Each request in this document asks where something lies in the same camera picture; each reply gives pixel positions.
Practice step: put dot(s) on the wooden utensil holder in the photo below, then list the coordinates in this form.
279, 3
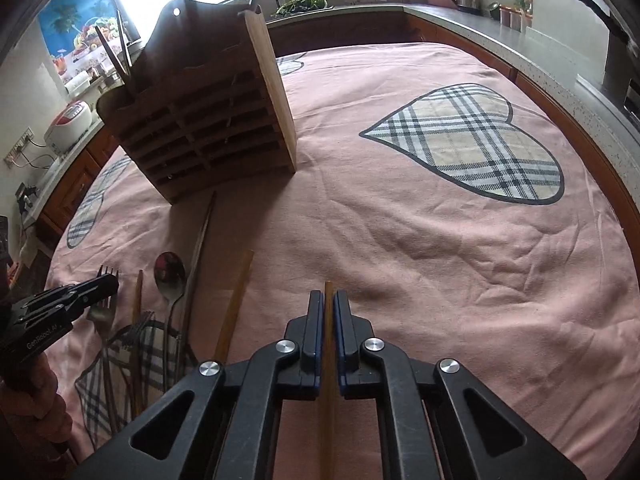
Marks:
215, 130

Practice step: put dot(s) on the blue beach poster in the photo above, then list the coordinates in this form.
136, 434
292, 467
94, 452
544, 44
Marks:
70, 20

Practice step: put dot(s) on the person's left hand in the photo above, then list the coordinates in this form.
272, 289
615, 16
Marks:
45, 395

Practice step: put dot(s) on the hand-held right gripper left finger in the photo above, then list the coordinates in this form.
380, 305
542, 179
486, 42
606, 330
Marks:
312, 340

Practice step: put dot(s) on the long steel fork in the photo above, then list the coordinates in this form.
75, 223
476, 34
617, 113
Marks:
102, 320

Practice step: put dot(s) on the small black device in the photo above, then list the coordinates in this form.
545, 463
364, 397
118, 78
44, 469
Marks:
27, 195

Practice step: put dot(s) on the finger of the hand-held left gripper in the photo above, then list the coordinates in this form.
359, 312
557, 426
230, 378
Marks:
95, 284
92, 302

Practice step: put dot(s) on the paper towel roll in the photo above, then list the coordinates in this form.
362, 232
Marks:
77, 80

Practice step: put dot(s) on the gas stove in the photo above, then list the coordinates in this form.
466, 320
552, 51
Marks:
617, 70

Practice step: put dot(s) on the black wok with lid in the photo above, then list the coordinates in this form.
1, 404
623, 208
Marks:
585, 5

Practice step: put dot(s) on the wall socket strip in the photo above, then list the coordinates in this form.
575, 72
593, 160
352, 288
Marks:
17, 147

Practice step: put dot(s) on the green leafy vegetables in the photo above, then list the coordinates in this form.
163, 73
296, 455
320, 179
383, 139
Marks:
300, 4

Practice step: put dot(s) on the spice jar set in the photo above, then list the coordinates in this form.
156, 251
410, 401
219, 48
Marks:
515, 17

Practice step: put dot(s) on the pink tablecloth with plaid hearts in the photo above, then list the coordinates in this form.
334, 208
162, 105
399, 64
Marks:
400, 260

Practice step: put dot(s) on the red and white rice cooker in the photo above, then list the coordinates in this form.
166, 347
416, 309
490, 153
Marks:
67, 122

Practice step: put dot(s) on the steel spoon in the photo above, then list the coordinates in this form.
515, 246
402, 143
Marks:
170, 272

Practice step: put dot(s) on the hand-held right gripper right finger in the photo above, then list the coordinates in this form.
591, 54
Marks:
345, 345

